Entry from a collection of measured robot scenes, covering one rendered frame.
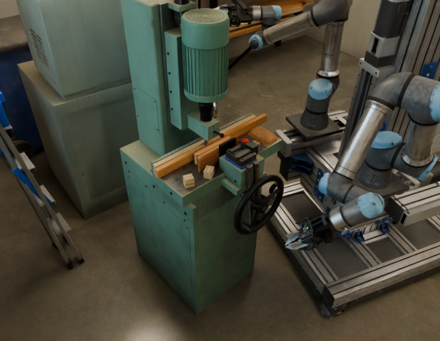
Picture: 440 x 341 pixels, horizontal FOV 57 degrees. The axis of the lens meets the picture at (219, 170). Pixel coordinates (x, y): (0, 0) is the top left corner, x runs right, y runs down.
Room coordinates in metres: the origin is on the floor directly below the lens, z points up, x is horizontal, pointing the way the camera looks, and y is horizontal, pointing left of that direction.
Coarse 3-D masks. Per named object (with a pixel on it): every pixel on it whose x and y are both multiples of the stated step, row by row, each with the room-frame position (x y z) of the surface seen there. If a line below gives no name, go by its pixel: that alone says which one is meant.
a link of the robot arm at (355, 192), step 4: (352, 188) 1.02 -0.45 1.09; (356, 188) 1.02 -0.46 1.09; (360, 188) 1.03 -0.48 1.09; (352, 192) 1.00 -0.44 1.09; (356, 192) 1.00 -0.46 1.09; (360, 192) 1.00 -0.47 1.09; (364, 192) 1.00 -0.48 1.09; (368, 192) 1.01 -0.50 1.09; (348, 196) 1.00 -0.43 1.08; (352, 196) 0.99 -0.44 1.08; (356, 196) 0.99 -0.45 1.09; (380, 196) 1.00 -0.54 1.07; (348, 200) 0.99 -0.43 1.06; (380, 200) 0.97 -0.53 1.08; (384, 204) 0.98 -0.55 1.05
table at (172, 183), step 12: (276, 144) 1.55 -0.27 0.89; (264, 156) 1.50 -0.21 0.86; (180, 168) 1.35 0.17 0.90; (192, 168) 1.35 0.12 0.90; (216, 168) 1.35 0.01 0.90; (156, 180) 1.30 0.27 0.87; (168, 180) 1.27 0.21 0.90; (180, 180) 1.27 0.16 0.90; (204, 180) 1.27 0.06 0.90; (216, 180) 1.29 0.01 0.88; (228, 180) 1.31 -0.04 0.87; (168, 192) 1.24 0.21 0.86; (180, 192) 1.20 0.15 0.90; (192, 192) 1.20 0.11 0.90; (204, 192) 1.25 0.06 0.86; (240, 192) 1.26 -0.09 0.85; (180, 204) 1.18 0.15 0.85
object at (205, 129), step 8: (192, 112) 1.53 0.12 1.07; (192, 120) 1.49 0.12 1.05; (200, 120) 1.46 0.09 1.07; (216, 120) 1.46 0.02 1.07; (192, 128) 1.49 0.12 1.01; (200, 128) 1.45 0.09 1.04; (208, 128) 1.42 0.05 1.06; (216, 128) 1.45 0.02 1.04; (208, 136) 1.42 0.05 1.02; (216, 136) 1.45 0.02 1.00
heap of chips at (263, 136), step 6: (252, 132) 1.60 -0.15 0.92; (258, 132) 1.59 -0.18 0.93; (264, 132) 1.58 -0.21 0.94; (270, 132) 1.59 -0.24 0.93; (258, 138) 1.57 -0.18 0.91; (264, 138) 1.55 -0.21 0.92; (270, 138) 1.55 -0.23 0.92; (276, 138) 1.58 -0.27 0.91; (264, 144) 1.53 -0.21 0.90; (270, 144) 1.53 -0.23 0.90
